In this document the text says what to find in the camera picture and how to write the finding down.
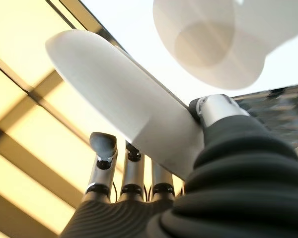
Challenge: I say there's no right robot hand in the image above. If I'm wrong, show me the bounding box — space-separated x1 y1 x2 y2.
59 93 298 238

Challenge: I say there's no black wire dish rack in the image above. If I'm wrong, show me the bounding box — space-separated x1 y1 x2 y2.
232 83 298 156

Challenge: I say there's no beige round ceramic plate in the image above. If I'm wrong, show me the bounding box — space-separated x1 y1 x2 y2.
152 0 298 90
45 29 205 181

